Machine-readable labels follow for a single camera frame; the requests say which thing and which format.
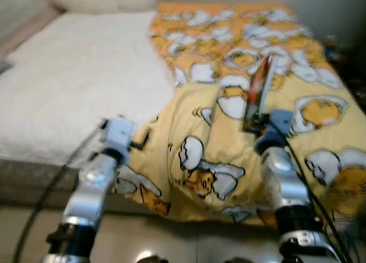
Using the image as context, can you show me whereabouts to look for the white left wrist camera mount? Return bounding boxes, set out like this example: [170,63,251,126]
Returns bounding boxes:
[102,117,136,152]

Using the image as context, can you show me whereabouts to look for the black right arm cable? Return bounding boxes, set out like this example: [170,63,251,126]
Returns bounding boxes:
[273,125,354,263]

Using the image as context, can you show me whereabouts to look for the dark robot leg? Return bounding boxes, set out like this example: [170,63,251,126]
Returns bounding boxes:
[223,256,252,263]
[137,254,169,263]

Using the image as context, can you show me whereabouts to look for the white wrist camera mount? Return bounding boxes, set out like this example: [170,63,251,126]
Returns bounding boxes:
[102,117,136,152]
[266,109,295,146]

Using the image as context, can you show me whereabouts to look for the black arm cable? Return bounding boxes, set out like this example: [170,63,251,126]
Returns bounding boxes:
[273,125,354,263]
[11,121,109,262]

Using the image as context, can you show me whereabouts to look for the dark robot right leg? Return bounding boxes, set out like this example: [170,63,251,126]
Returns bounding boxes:
[223,256,252,263]

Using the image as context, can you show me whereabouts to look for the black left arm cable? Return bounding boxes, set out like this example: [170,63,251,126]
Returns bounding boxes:
[11,121,109,262]

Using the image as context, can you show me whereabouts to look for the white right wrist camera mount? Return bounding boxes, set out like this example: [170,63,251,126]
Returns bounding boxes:
[266,109,295,146]

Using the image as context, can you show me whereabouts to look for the grey bed base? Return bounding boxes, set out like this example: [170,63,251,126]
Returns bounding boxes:
[0,157,172,215]

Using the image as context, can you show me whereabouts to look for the dark robot left leg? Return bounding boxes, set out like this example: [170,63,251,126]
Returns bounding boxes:
[137,254,169,263]

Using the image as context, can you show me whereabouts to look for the yellow cartoon print blanket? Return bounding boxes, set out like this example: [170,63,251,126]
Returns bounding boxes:
[112,1,366,226]

